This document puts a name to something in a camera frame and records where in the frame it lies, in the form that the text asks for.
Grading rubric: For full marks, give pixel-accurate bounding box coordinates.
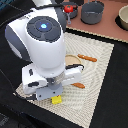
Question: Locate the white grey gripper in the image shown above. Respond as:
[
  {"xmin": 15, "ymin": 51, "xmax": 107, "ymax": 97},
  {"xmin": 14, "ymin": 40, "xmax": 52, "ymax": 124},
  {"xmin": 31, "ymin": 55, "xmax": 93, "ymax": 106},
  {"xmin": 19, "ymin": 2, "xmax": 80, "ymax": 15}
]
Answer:
[{"xmin": 22, "ymin": 64, "xmax": 84, "ymax": 101}]

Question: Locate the yellow butter box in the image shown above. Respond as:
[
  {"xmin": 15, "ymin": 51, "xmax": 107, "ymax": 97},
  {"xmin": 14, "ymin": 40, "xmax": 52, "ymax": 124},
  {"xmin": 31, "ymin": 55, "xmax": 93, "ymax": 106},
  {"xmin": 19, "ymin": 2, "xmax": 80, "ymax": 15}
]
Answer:
[{"xmin": 51, "ymin": 95, "xmax": 62, "ymax": 104}]

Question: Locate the red tomato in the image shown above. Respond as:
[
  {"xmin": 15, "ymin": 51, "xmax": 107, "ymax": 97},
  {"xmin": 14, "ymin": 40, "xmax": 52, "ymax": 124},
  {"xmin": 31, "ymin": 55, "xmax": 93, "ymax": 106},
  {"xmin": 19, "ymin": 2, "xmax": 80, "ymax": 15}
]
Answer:
[{"xmin": 64, "ymin": 5, "xmax": 73, "ymax": 13}]

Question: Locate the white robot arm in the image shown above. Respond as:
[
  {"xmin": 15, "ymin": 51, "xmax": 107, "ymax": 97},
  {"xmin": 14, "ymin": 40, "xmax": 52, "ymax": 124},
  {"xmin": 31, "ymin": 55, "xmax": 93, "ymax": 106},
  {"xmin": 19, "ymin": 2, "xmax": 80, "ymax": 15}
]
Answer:
[{"xmin": 5, "ymin": 0, "xmax": 84, "ymax": 101}]

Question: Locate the round beige plate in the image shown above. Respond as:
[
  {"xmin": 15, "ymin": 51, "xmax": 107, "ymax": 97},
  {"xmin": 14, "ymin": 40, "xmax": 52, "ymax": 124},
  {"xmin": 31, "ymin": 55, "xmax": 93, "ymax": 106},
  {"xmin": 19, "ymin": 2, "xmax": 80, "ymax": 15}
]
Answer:
[{"xmin": 65, "ymin": 54, "xmax": 84, "ymax": 71}]

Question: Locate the woven white placemat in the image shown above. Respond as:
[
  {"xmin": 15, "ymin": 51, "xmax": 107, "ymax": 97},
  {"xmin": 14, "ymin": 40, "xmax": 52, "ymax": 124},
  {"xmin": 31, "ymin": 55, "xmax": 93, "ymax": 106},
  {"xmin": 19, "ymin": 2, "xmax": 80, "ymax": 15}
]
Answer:
[{"xmin": 12, "ymin": 31, "xmax": 115, "ymax": 128}]

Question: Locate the pink wooden board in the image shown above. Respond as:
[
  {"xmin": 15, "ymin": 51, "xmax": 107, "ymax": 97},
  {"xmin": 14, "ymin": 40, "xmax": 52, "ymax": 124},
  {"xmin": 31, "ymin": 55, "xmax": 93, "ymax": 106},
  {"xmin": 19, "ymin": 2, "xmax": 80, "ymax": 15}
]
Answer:
[{"xmin": 68, "ymin": 0, "xmax": 128, "ymax": 42}]

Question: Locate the grey cooking pot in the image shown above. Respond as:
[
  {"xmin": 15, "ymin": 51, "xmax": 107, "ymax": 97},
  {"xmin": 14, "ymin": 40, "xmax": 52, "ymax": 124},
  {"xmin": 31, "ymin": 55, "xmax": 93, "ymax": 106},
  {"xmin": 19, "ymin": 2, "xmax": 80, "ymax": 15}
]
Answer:
[{"xmin": 81, "ymin": 1, "xmax": 104, "ymax": 24}]

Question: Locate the beige bowl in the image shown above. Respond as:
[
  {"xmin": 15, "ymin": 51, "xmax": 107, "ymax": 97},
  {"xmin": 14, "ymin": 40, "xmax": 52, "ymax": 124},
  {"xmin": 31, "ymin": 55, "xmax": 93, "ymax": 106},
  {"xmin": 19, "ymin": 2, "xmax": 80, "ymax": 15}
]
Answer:
[{"xmin": 119, "ymin": 5, "xmax": 128, "ymax": 30}]

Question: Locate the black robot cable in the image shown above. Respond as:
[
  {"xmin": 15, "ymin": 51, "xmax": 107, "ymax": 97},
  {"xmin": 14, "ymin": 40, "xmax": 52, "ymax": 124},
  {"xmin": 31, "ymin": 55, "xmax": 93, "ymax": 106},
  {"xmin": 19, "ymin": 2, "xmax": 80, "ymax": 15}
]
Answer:
[{"xmin": 0, "ymin": 68, "xmax": 38, "ymax": 101}]

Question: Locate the wooden handled fork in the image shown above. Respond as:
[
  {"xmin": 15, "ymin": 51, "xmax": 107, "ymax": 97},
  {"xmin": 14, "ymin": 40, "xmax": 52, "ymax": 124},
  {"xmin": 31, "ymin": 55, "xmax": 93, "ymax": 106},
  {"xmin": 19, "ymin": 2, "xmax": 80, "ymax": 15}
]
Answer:
[{"xmin": 71, "ymin": 83, "xmax": 85, "ymax": 89}]

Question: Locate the wooden handled knife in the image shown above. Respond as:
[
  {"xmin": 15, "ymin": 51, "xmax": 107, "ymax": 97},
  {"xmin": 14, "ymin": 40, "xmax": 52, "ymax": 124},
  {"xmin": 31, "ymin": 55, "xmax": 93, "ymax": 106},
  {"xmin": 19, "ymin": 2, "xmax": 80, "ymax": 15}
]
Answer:
[{"xmin": 77, "ymin": 54, "xmax": 97, "ymax": 62}]

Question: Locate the grey saucepan with handle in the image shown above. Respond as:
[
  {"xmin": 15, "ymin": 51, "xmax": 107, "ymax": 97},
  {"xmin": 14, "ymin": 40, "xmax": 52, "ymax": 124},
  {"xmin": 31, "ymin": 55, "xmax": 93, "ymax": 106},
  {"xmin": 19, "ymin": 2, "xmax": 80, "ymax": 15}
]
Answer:
[{"xmin": 62, "ymin": 2, "xmax": 78, "ymax": 24}]

